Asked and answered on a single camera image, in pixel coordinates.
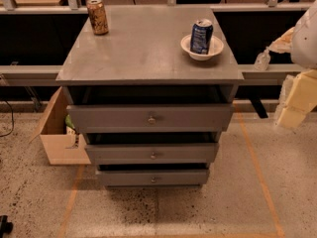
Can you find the grey drawer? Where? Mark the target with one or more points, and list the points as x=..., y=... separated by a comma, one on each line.
x=150, y=118
x=153, y=178
x=135, y=154

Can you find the black object floor corner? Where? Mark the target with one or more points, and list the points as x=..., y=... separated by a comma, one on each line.
x=6, y=227

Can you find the grey top drawer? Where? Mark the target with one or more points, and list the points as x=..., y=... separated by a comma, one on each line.
x=150, y=118

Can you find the grey drawer cabinet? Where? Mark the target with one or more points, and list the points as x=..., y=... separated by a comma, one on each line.
x=141, y=62

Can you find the grey bottom drawer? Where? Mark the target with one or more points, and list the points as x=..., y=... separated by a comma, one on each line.
x=153, y=178

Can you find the blue pepsi can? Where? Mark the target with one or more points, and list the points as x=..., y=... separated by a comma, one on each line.
x=201, y=34

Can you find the grey middle drawer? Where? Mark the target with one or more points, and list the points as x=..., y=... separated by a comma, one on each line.
x=135, y=154

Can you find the metal railing frame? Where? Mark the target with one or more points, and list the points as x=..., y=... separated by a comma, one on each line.
x=34, y=44

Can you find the gold brown drink can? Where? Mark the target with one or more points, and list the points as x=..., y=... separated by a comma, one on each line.
x=97, y=17

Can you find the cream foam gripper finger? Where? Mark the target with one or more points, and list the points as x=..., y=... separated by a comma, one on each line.
x=298, y=97

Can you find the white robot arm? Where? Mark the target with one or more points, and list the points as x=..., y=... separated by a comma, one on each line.
x=300, y=41

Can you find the white paper bowl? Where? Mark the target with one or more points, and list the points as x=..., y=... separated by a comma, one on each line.
x=216, y=47

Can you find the open cardboard box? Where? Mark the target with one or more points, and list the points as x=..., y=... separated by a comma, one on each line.
x=62, y=147

